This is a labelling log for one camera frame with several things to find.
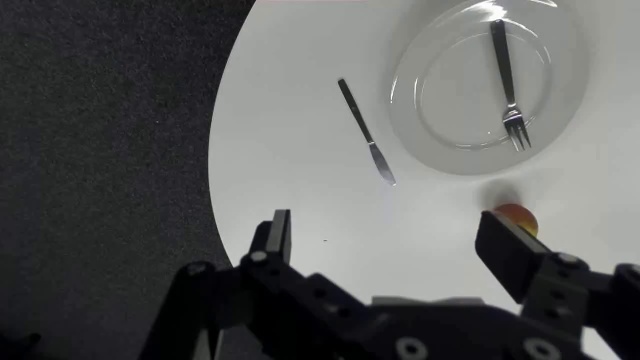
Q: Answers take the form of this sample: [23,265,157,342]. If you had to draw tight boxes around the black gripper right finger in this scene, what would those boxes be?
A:
[473,211,640,360]

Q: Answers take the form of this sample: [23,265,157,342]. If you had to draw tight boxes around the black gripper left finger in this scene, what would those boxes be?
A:
[137,208,376,360]

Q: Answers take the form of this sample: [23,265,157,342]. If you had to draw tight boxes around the silver table knife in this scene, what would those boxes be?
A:
[335,76,399,189]

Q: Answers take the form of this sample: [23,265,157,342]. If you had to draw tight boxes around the white round plate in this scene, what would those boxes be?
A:
[387,0,591,179]

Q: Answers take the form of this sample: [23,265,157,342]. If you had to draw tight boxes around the red yellow apple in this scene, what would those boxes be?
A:
[493,202,540,239]

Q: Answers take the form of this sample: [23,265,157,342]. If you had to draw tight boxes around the silver fork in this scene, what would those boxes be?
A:
[488,18,533,152]

